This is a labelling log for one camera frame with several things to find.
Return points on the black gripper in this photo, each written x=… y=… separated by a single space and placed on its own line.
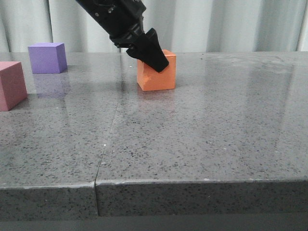
x=122 y=20

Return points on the pink foam cube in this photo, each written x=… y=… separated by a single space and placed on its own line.
x=12 y=85

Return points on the orange foam cube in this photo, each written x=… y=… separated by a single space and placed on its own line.
x=148 y=79

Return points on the purple foam cube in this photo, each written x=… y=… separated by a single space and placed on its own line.
x=47 y=58

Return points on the grey-white pleated curtain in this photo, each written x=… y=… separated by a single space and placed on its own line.
x=182 y=25

